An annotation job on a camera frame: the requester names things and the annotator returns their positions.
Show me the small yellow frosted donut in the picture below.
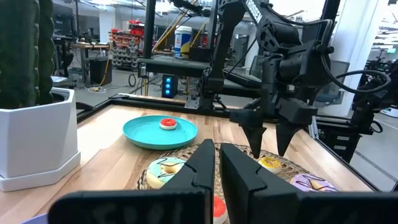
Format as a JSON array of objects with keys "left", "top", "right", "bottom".
[{"left": 257, "top": 155, "right": 283, "bottom": 174}]

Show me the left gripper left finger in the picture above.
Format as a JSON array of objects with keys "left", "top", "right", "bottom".
[{"left": 48, "top": 139, "right": 215, "bottom": 224}]

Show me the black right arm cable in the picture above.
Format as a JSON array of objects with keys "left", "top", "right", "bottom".
[{"left": 264, "top": 0, "right": 392, "bottom": 96}]

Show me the white hexagonal plant pot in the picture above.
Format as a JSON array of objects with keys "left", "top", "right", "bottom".
[{"left": 0, "top": 86, "right": 81, "bottom": 192}]

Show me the shelf with red bins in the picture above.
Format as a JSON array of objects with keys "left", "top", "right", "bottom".
[{"left": 109, "top": 19, "right": 146, "bottom": 70}]

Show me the white wipes canister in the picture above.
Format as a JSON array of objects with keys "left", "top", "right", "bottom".
[{"left": 174, "top": 25, "right": 193, "bottom": 58}]

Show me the black pole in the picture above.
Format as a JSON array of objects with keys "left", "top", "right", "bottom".
[{"left": 143, "top": 0, "right": 157, "bottom": 60}]

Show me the teal plate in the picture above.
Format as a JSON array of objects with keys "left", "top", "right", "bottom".
[{"left": 122, "top": 114, "right": 199, "bottom": 151}]

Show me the lilac plate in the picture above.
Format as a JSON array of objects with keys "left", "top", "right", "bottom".
[{"left": 20, "top": 213, "right": 50, "bottom": 224}]

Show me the tall green cactus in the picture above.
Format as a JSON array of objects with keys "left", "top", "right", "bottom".
[{"left": 0, "top": 0, "right": 56, "bottom": 110}]

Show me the round woven straw placemat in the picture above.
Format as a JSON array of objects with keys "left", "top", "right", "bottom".
[{"left": 136, "top": 141, "right": 308, "bottom": 224}]

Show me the large mint frosted donut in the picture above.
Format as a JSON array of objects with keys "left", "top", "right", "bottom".
[{"left": 146, "top": 157, "right": 187, "bottom": 190}]

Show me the large purple frosted donut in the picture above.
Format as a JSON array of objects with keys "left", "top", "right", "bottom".
[{"left": 289, "top": 173, "right": 340, "bottom": 193}]

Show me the black box with blue lights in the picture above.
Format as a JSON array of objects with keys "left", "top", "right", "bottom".
[{"left": 161, "top": 74, "right": 178, "bottom": 99}]

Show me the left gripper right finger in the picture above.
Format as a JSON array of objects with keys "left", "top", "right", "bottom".
[{"left": 220, "top": 143, "right": 398, "bottom": 224}]

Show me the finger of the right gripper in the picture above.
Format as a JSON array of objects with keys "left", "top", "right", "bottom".
[
  {"left": 229, "top": 108, "right": 267, "bottom": 159},
  {"left": 275, "top": 99, "right": 318, "bottom": 157}
]

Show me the background black robot rig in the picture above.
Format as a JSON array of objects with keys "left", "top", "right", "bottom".
[{"left": 350, "top": 58, "right": 398, "bottom": 164}]

